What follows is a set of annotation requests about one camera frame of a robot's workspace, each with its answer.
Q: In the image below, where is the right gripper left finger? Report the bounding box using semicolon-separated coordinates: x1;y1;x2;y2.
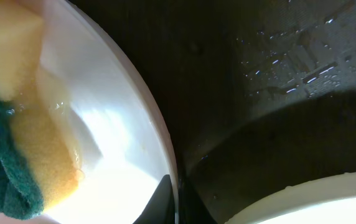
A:
133;175;175;224

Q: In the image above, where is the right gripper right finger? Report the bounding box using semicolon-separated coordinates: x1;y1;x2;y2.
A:
179;179;217;224

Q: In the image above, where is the dark brown serving tray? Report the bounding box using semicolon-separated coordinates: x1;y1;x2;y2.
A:
75;0;356;223

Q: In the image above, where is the white plate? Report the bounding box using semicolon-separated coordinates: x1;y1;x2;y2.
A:
227;172;356;223
0;1;179;223

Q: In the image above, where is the green and yellow sponge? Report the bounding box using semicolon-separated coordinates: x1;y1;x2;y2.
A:
0;1;82;220

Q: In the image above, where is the white top plate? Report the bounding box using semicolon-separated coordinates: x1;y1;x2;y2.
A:
0;1;179;223

